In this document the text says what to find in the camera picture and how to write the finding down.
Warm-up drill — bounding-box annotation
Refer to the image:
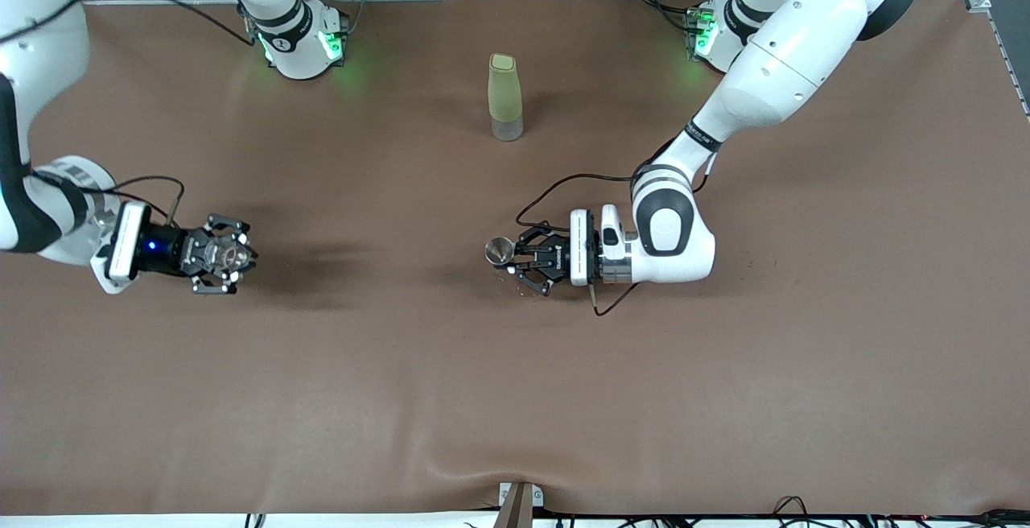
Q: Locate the green sleeved glass bottle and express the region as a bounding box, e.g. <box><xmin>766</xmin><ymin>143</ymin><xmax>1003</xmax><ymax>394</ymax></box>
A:
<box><xmin>488</xmin><ymin>53</ymin><xmax>524</xmax><ymax>142</ymax></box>

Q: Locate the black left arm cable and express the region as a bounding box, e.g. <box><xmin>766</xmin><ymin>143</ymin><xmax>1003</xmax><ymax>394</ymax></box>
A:
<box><xmin>515</xmin><ymin>138</ymin><xmax>713</xmax><ymax>227</ymax></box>

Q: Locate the metal table edge clamp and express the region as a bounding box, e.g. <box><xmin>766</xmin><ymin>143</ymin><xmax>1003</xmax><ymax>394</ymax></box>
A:
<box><xmin>497</xmin><ymin>481</ymin><xmax>545</xmax><ymax>528</ymax></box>

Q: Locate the short black cable loop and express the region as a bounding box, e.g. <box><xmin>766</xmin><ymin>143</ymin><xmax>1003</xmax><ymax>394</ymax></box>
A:
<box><xmin>590</xmin><ymin>283</ymin><xmax>641</xmax><ymax>317</ymax></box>

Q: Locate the brown table cover mat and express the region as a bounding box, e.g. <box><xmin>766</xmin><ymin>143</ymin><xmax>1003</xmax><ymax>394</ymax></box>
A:
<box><xmin>0</xmin><ymin>0</ymin><xmax>1030</xmax><ymax>517</ymax></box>

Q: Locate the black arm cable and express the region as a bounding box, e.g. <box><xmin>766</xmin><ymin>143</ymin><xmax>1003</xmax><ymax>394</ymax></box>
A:
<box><xmin>515</xmin><ymin>138</ymin><xmax>713</xmax><ymax>227</ymax></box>
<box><xmin>76</xmin><ymin>176</ymin><xmax>187</xmax><ymax>227</ymax></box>

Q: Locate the small clear glass cup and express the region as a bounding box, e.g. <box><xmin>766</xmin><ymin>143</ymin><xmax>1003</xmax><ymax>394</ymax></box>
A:
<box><xmin>205</xmin><ymin>237</ymin><xmax>252</xmax><ymax>273</ymax></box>

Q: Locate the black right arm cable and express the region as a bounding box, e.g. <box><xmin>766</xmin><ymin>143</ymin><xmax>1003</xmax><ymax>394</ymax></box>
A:
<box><xmin>76</xmin><ymin>176</ymin><xmax>187</xmax><ymax>227</ymax></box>

